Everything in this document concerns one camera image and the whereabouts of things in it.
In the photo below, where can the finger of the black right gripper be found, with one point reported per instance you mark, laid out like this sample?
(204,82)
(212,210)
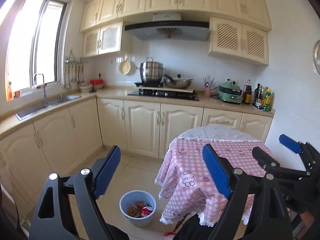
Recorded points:
(296,147)
(271,166)

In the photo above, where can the hanging utensil rack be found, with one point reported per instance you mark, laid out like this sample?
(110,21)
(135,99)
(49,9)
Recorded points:
(73,72)

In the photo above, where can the chrome faucet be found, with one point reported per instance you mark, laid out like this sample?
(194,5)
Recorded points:
(45,96)

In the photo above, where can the red bowl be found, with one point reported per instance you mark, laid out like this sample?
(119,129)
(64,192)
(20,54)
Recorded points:
(97,84)

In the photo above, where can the cream cabinets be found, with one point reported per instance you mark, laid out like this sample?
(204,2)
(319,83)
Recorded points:
(237,28)
(62,137)

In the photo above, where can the window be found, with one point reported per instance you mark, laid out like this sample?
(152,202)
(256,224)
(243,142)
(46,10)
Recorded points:
(33,49)

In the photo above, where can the green yellow oil bottle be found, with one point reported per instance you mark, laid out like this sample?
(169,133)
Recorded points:
(267,100)

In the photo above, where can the dark soy sauce bottle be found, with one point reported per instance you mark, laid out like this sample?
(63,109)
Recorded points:
(247,93)

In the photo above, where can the steel wok with lid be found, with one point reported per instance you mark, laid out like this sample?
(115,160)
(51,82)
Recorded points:
(177,83)

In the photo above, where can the blue trash bin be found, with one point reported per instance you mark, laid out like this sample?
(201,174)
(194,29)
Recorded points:
(138,207)

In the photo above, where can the steel sink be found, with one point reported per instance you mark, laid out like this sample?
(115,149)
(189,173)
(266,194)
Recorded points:
(39,107)

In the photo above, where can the green electric cooker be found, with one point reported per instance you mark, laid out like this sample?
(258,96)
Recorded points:
(230,92)

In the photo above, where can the black gas stove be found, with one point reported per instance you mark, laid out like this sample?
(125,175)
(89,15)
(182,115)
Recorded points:
(163,92)

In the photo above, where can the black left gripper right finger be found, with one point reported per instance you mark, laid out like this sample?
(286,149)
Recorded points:
(260,196)

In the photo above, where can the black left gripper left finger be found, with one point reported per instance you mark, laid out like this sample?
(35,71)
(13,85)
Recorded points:
(53,218)

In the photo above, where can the pink checked tablecloth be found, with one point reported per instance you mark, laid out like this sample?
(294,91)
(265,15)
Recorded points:
(185,180)

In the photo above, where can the cream lower cabinets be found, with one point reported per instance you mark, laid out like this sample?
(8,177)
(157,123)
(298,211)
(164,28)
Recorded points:
(62,137)

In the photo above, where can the steel stacked steamer pot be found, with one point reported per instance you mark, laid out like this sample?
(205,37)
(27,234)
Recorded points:
(151,71)

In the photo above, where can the round woven trivet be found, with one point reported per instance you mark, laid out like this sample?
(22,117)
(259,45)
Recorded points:
(125,67)

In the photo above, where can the range hood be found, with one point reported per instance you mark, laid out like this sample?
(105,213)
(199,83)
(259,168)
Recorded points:
(170,26)

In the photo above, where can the pink utensil holder cup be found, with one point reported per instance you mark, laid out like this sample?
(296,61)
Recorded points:
(207,92)

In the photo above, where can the cream upper cabinets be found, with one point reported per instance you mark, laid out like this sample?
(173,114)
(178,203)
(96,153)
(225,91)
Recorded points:
(237,28)

